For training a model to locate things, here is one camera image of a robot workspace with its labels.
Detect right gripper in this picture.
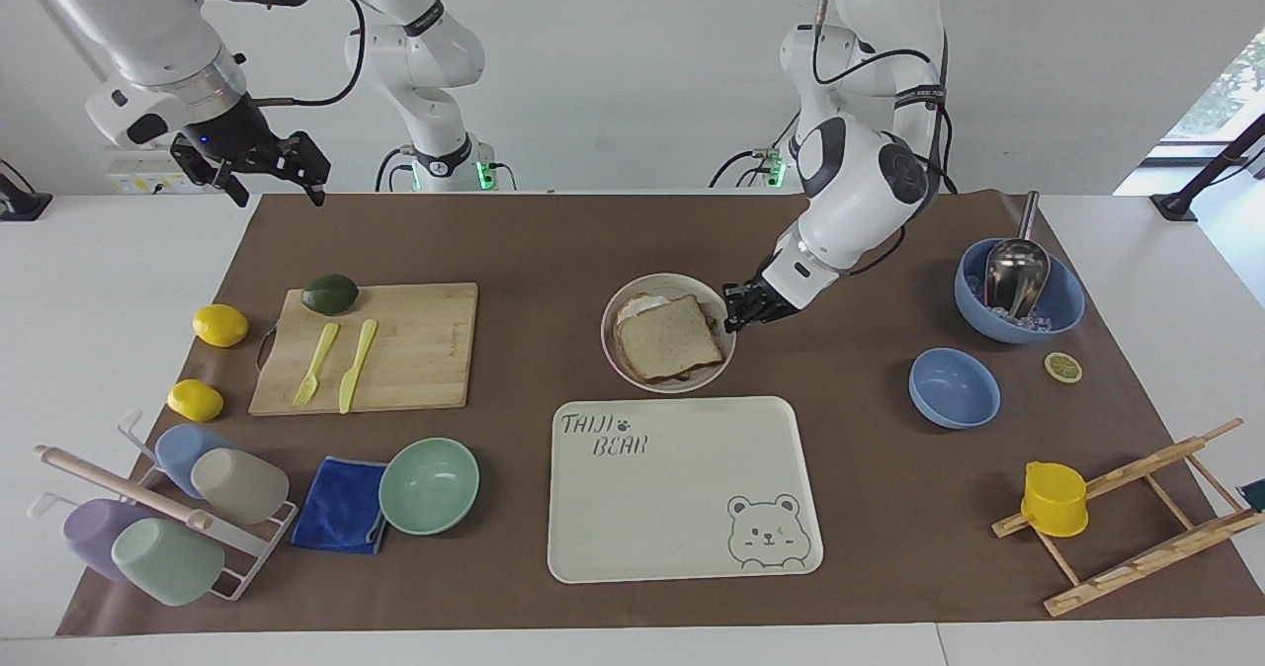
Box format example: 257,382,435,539
169,93,333,208

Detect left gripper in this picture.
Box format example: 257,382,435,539
723,272,798,337

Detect round cream plate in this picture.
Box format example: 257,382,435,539
600,271,738,395

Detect brown bread slice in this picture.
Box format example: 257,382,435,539
614,293,726,384

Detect white power strip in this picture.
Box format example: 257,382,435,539
107,146,214,196

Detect dark green avocado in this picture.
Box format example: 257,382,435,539
301,273,361,317

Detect yellow lemon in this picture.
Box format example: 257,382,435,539
166,378,226,424
192,302,251,350

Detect yellow-green plastic fork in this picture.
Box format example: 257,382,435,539
291,321,342,409

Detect cream tray with bear print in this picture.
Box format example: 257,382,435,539
547,394,825,586

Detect yellow-green plastic knife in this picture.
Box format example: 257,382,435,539
338,317,380,416

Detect small blue bowl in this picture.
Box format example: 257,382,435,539
907,346,1003,431

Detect black stand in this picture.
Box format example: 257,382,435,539
1148,113,1265,223
0,158,54,223

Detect wooden cutting board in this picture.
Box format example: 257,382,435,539
248,283,480,418

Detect metal scoop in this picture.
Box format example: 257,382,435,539
983,189,1052,320

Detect clear ice cubes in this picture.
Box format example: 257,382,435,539
967,273,1056,335

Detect light blue plastic cup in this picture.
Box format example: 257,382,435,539
154,422,239,500

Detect beige plastic cup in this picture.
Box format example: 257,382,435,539
189,447,292,527

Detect large blue bowl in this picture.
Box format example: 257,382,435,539
953,237,1087,346

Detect blue folded cloth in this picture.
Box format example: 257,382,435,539
289,456,389,556

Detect mint green bowl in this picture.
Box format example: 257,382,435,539
378,436,482,537

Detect yellow plastic cup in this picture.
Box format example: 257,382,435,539
1019,459,1091,540

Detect purple plastic cup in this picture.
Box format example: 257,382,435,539
62,497,160,584

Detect mint green plastic cup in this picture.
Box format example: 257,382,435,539
110,517,227,608

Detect wooden dish rack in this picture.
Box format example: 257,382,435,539
991,416,1265,619

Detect white wire cup rack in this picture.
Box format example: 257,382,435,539
27,408,300,604

